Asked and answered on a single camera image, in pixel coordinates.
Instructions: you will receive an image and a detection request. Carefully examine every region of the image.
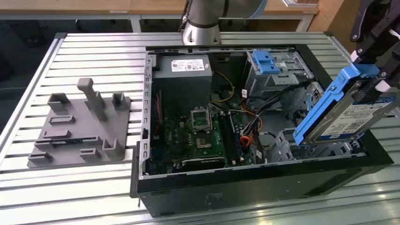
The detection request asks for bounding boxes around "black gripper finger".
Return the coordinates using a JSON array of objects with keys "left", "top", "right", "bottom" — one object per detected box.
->
[
  {"left": 350, "top": 0, "right": 400, "bottom": 63},
  {"left": 362, "top": 30, "right": 400, "bottom": 93}
]

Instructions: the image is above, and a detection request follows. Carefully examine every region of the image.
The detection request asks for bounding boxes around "hard disk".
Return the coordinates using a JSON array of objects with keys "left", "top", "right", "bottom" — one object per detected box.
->
[{"left": 294, "top": 62, "right": 395, "bottom": 149}]

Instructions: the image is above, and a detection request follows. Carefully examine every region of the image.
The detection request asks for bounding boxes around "metal disk bay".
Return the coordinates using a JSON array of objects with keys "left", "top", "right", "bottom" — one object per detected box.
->
[{"left": 267, "top": 128, "right": 367, "bottom": 165}]

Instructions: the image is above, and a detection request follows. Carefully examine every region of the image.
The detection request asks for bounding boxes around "RAM stick in slot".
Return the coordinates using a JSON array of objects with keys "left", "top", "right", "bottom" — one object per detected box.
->
[{"left": 229, "top": 112, "right": 247, "bottom": 162}]

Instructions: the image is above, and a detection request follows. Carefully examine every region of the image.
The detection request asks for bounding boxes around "black RAM slot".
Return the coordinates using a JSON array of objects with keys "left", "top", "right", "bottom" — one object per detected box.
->
[{"left": 219, "top": 112, "right": 238, "bottom": 165}]

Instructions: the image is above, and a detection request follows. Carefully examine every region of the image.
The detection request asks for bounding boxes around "wooden cabinet panel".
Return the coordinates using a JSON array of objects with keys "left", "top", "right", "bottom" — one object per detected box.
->
[{"left": 309, "top": 0, "right": 357, "bottom": 32}]

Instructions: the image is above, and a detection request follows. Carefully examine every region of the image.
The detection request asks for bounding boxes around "metal drive cage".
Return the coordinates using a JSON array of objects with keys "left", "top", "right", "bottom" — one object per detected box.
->
[{"left": 243, "top": 50, "right": 315, "bottom": 108}]

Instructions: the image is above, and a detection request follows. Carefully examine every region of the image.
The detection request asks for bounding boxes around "blue drive cage latch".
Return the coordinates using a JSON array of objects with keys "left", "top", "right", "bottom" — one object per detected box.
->
[{"left": 253, "top": 50, "right": 281, "bottom": 75}]

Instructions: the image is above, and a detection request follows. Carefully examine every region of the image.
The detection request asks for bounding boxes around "grey power supply unit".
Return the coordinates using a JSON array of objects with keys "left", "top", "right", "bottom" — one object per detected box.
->
[{"left": 153, "top": 54, "right": 214, "bottom": 118}]

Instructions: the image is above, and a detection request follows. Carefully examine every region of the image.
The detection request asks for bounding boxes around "CPU socket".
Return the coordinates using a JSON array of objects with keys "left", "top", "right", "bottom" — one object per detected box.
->
[{"left": 190, "top": 106, "right": 214, "bottom": 132}]

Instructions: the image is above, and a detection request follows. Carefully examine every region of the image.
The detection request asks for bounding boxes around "black PC case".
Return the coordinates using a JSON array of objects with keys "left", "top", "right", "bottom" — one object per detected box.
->
[{"left": 130, "top": 44, "right": 395, "bottom": 218}]

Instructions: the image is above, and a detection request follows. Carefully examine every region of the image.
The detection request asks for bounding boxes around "black graphics card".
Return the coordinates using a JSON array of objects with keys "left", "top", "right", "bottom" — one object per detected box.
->
[{"left": 181, "top": 156, "right": 226, "bottom": 171}]

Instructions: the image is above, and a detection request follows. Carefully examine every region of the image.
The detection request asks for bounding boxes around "green motherboard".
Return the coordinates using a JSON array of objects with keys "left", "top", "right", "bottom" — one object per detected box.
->
[{"left": 150, "top": 103, "right": 261, "bottom": 175}]

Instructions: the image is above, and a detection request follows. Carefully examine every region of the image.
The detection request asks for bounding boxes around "grey parts rack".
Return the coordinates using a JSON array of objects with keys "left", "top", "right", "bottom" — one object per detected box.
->
[{"left": 27, "top": 78, "right": 133, "bottom": 168}]

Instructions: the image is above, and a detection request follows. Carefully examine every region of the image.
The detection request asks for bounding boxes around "RAM stick on rack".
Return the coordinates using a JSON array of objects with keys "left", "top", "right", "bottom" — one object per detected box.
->
[{"left": 51, "top": 139, "right": 85, "bottom": 146}]

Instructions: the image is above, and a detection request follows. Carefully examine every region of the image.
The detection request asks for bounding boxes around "black sleeved wire bundle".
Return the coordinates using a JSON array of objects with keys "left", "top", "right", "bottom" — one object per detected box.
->
[{"left": 250, "top": 86, "right": 301, "bottom": 118}]

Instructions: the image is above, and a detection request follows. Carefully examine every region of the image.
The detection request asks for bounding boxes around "yellow wire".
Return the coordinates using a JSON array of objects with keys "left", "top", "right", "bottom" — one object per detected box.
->
[{"left": 210, "top": 71, "right": 237, "bottom": 104}]

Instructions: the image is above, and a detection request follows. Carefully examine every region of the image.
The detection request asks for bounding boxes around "orange wire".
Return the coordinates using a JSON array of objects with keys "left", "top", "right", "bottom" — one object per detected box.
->
[{"left": 241, "top": 114, "right": 263, "bottom": 149}]

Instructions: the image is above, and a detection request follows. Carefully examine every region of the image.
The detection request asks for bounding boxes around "wooden desk white frame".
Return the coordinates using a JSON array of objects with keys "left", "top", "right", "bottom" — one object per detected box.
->
[{"left": 0, "top": 0, "right": 322, "bottom": 32}]

